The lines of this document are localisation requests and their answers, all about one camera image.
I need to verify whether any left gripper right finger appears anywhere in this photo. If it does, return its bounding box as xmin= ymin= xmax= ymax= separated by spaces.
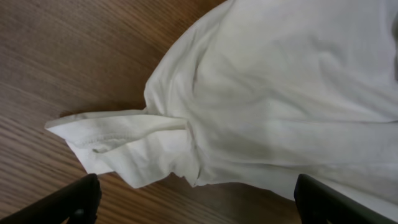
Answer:
xmin=294 ymin=174 xmax=397 ymax=224

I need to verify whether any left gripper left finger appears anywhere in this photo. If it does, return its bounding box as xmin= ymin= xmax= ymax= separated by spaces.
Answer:
xmin=1 ymin=174 xmax=102 ymax=224

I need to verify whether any white t-shirt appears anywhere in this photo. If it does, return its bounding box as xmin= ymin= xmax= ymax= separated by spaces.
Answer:
xmin=45 ymin=0 xmax=397 ymax=220

